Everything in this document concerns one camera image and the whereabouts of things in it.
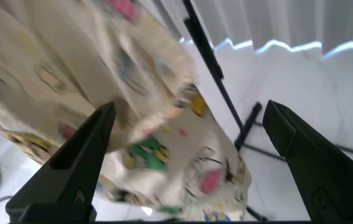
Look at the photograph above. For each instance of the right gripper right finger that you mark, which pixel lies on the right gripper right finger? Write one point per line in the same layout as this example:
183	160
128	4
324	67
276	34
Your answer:
307	168

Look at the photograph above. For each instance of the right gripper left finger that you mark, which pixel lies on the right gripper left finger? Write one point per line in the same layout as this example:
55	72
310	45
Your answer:
76	180

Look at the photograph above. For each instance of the cream printed garment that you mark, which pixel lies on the cream printed garment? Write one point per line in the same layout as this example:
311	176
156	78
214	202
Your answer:
86	62

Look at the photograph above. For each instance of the black clothes rack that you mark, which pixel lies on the black clothes rack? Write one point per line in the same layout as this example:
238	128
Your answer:
204	46

